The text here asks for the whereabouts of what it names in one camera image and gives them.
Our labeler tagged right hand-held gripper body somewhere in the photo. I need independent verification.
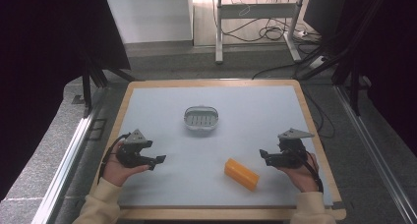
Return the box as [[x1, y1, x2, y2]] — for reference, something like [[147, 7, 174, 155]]
[[268, 128, 316, 170]]

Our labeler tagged white cabinet panel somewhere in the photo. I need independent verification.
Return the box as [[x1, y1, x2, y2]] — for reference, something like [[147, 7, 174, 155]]
[[105, 0, 195, 44]]

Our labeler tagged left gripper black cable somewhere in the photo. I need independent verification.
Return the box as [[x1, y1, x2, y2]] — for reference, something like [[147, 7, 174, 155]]
[[97, 132, 132, 185]]

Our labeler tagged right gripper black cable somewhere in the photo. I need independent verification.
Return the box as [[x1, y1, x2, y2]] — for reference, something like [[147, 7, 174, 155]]
[[294, 147, 325, 195]]

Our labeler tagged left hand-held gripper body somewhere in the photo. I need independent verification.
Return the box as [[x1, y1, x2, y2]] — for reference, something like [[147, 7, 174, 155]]
[[115, 129, 153, 169]]

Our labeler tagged orange soap bar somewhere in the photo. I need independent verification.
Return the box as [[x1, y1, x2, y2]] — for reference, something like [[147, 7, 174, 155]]
[[223, 157, 261, 193]]

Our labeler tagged clear grey soap dish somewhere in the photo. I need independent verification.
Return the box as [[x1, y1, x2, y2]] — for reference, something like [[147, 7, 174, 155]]
[[183, 105, 220, 132]]

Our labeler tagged dark curtain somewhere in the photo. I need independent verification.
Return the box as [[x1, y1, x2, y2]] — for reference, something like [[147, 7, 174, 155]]
[[0, 0, 132, 202], [303, 0, 417, 157]]

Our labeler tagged aluminium floor rail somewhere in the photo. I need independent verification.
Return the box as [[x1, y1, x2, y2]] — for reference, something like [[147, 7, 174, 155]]
[[332, 84, 417, 224], [30, 85, 109, 224]]

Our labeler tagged white desk frame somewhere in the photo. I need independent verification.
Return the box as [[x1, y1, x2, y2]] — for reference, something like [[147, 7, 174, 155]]
[[214, 0, 307, 65]]

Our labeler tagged pale blue table mat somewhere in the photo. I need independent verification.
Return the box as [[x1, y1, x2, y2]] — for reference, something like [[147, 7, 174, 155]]
[[117, 84, 334, 208]]

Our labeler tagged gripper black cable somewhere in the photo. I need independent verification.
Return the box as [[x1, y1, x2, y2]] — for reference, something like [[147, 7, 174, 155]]
[[97, 132, 132, 185], [294, 147, 325, 195]]

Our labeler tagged black cable beside table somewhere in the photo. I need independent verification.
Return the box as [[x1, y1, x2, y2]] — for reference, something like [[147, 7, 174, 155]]
[[302, 85, 336, 140]]

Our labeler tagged tangle of black floor cables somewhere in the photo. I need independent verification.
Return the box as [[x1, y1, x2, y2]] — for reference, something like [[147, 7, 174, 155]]
[[221, 0, 324, 44]]

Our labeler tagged person's right hand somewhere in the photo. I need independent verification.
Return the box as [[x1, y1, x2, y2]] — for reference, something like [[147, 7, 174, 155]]
[[277, 151, 321, 194]]

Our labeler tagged white power strip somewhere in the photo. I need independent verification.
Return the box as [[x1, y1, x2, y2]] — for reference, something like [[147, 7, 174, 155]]
[[308, 55, 329, 70]]

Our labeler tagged black metal stand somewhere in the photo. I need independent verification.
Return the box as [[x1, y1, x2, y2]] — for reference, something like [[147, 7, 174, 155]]
[[296, 0, 391, 117], [71, 50, 136, 118]]

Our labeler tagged person's left hand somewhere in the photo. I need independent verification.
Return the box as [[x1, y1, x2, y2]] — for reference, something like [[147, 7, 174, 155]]
[[102, 140, 150, 188]]

